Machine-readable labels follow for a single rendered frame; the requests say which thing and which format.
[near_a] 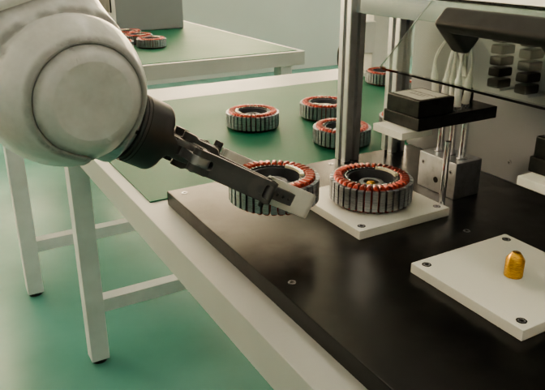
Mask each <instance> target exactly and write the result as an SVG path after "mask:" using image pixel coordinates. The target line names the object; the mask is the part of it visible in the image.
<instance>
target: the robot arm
mask: <svg viewBox="0 0 545 390"><path fill-rule="evenodd" d="M175 122H176V119H175V113H174V110H173V108H172V107H171V106H170V105H168V104H166V103H165V102H163V101H160V100H158V99H156V98H154V97H152V96H149V95H148V87H147V80H146V76H145V73H144V68H143V65H142V63H141V61H140V59H139V56H138V54H137V53H136V51H135V48H134V47H133V45H132V44H131V43H130V41H129V40H128V39H127V37H126V36H125V35H124V34H123V33H122V31H121V29H120V28H119V26H118V25H117V24H116V23H115V22H114V20H113V19H112V18H111V17H110V16H109V14H108V13H107V12H106V10H105V9H104V7H103V6H102V5H101V4H100V2H99V1H98V0H0V144H1V145H3V146H4V147H5V148H7V149H9V150H10V151H12V152H13V153H15V154H17V155H19V156H21V157H23V158H25V159H28V160H30V161H34V162H36V163H40V164H43V165H52V166H59V167H73V166H79V165H86V164H88V163H89V162H90V161H92V160H95V159H98V160H100V161H104V162H110V161H113V160H115V159H117V160H119V161H123V162H125V163H127V164H130V165H133V166H136V167H138V168H141V169H149V168H152V167H153V166H154V165H156V164H157V163H158V161H159V160H160V159H161V158H164V159H166V160H168V161H170V164H171V165H174V166H176V167H178V168H180V169H188V171H189V172H193V173H195V174H198V175H200V176H202V177H206V178H210V179H212V180H213V181H215V182H219V183H220V184H222V185H224V186H227V187H229V188H231V189H234V190H236V191H238V192H241V193H243V194H244V195H247V196H250V197H251V198H253V199H257V200H259V203H258V205H257V206H259V207H263V206H264V204H267V205H269V204H270V205H272V206H274V207H276V208H279V209H282V210H285V211H287V212H290V213H293V214H294V215H297V216H300V217H302V218H306V217H307V214H308V213H309V211H310V209H311V206H312V204H313V203H314V201H315V198H316V195H314V194H312V193H310V192H308V191H305V190H303V189H301V188H298V187H296V186H293V185H291V184H289V183H287V182H284V181H282V180H280V179H278V178H275V177H273V176H271V175H269V176H268V177H265V176H264V175H262V174H259V173H257V172H255V171H253V170H251V169H248V168H247V167H245V166H243V164H247V163H249V162H251V163H253V162H254V161H253V160H251V159H249V158H246V157H244V156H242V155H239V154H237V153H236V152H232V151H230V150H229V149H226V148H222V147H223V145H224V144H223V143H222V142H220V141H218V140H216V141H215V143H214V145H212V144H211V143H209V141H208V140H203V139H200V138H199V137H198V136H197V135H194V134H192V133H191V132H189V131H188V130H186V129H184V128H182V127H180V126H177V125H176V126H175ZM174 127H175V128H174ZM221 149H222V150H221ZM220 151H221V152H220Z"/></svg>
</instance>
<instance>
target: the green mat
mask: <svg viewBox="0 0 545 390"><path fill-rule="evenodd" d="M337 84H338V79H335V80H329V81H322V82H315V83H309V84H295V85H289V86H282V87H275V88H262V89H256V90H249V91H241V92H229V93H222V94H215V95H208V96H196V97H189V98H182V99H175V100H168V101H163V102H165V103H166V104H168V105H170V106H171V107H172V108H173V110H174V113H175V119H176V122H175V126H176V125H177V126H180V127H182V128H184V129H186V130H188V131H189V132H191V133H192V134H194V135H197V136H198V137H199V138H200V139H203V140H208V141H209V143H211V144H212V145H214V143H215V141H216V140H218V141H220V142H222V143H223V144H224V145H223V147H222V148H226V149H229V150H230V151H232V152H236V153H237V154H239V155H242V156H244V157H246V158H249V159H251V160H253V161H257V162H259V161H266V160H270V162H272V160H276V161H277V162H278V161H279V160H282V161H284V162H285V161H289V162H292V161H293V162H295V163H300V164H301V165H307V164H311V163H316V162H320V161H328V160H332V159H336V158H335V149H332V148H325V147H321V146H319V145H318V144H316V143H315V142H314V141H313V124H314V123H316V121H312V120H308V119H305V118H303V117H302V116H300V101H301V100H302V99H304V98H306V97H309V96H337ZM384 90H385V86H384V85H383V86H378V85H372V84H368V83H367V82H366V81H365V76H363V94H362V109H361V120H362V121H364V122H366V123H368V124H369V125H370V126H371V142H370V143H369V144H368V145H366V146H364V147H362V148H360V149H359V154H362V153H366V152H374V151H379V150H383V149H381V140H382V133H380V132H378V131H374V130H373V123H376V122H379V114H380V112H382V111H384ZM247 104H249V105H251V104H253V105H254V104H257V105H258V104H261V105H270V106H272V107H275V108H276V109H278V110H279V126H278V127H276V128H274V129H272V130H270V131H263V132H260V131H259V132H252V131H251V132H244V131H243V132H241V131H235V130H232V129H230V128H229V127H227V125H226V110H228V109H229V108H231V107H234V106H236V105H247ZM317 122H318V121H317ZM174 128H175V127H174ZM221 150H222V149H221ZM220 152H221V151H220ZM110 164H111V165H112V166H113V167H114V168H115V169H116V170H117V171H118V172H119V173H120V174H121V175H122V176H123V177H124V178H125V179H126V180H127V181H128V182H129V183H130V184H131V185H132V186H133V187H134V188H135V189H136V190H138V191H139V192H140V193H141V194H142V195H143V196H144V197H145V198H146V199H147V200H148V201H149V202H150V203H152V202H157V201H161V200H165V199H168V196H167V191H173V190H177V189H182V188H186V187H190V186H198V185H203V184H207V183H211V182H215V181H213V180H212V179H210V178H206V177H202V176H200V175H198V174H195V173H193V172H189V171H188V169H180V168H178V167H176V166H174V165H171V164H170V161H168V160H166V159H164V158H161V159H160V160H159V161H158V163H157V164H156V165H154V166H153V167H152V168H149V169H141V168H138V167H136V166H133V165H130V164H127V163H125V162H123V161H119V160H117V159H115V160H113V161H110Z"/></svg>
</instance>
